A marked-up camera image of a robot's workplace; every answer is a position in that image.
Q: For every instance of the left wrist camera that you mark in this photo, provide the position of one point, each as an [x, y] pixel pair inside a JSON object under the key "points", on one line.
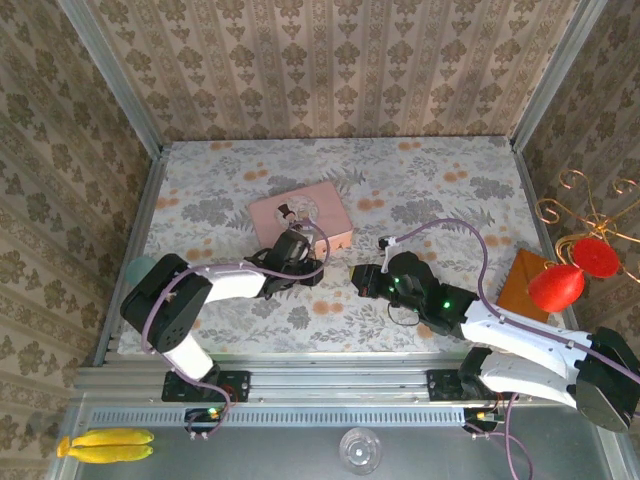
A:
{"points": [[300, 245]]}

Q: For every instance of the red disc ornament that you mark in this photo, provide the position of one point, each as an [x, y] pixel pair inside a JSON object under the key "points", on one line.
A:
{"points": [[595, 257]]}

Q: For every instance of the yellow banana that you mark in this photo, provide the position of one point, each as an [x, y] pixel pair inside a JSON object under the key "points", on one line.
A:
{"points": [[115, 453], [115, 436]]}

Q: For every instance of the teal plastic cup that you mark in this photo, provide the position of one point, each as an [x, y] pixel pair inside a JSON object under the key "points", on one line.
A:
{"points": [[137, 267]]}

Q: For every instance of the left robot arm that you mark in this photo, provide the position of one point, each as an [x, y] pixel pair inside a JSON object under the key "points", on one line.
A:
{"points": [[230, 282]]}

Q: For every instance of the red egg-shaped ornament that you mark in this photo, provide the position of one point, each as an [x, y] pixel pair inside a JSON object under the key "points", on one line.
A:
{"points": [[557, 289]]}

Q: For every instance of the pink box with cartoon picture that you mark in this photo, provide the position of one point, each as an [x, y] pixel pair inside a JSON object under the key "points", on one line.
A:
{"points": [[320, 210]]}

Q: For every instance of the grey metal bench sheet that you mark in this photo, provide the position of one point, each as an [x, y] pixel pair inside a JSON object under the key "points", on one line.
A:
{"points": [[250, 455]]}

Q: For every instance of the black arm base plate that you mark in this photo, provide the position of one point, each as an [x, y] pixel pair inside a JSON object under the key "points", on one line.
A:
{"points": [[235, 385], [442, 385]]}

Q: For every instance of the aluminium table side rail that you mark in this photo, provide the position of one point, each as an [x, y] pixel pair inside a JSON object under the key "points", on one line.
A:
{"points": [[151, 200], [532, 200]]}

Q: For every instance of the orange wooden board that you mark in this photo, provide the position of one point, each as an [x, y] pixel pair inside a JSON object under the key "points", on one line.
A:
{"points": [[517, 290]]}

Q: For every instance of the aluminium frame post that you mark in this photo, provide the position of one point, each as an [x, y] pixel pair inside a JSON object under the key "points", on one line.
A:
{"points": [[560, 75], [110, 80]]}

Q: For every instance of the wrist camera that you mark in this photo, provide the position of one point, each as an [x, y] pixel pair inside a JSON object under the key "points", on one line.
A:
{"points": [[387, 246], [300, 245]]}

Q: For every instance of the clear glass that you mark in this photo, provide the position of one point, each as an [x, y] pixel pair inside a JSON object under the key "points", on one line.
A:
{"points": [[359, 450]]}

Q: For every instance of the floral tablecloth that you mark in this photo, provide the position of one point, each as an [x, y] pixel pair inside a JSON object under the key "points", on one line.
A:
{"points": [[325, 165]]}

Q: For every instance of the small black circuit board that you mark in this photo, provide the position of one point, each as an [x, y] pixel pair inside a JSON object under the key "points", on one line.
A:
{"points": [[202, 416], [482, 417]]}

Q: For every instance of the aluminium front beam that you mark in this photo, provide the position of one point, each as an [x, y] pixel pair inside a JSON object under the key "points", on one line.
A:
{"points": [[340, 380]]}

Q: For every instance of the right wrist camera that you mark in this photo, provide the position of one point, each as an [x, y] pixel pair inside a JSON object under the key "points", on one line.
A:
{"points": [[387, 246]]}

